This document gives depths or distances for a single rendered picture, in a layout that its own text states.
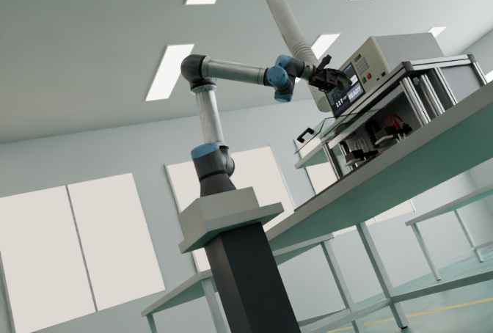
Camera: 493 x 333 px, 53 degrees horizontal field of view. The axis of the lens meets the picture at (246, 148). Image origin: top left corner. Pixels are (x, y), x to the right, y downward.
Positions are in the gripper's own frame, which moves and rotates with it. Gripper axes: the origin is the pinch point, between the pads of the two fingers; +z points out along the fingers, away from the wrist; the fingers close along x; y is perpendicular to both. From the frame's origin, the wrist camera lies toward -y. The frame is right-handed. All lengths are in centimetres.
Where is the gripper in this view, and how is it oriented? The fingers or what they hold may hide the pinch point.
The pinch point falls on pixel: (349, 81)
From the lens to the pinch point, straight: 225.3
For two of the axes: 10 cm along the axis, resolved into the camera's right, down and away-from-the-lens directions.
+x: 3.8, -4.1, -8.3
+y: -0.8, 8.8, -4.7
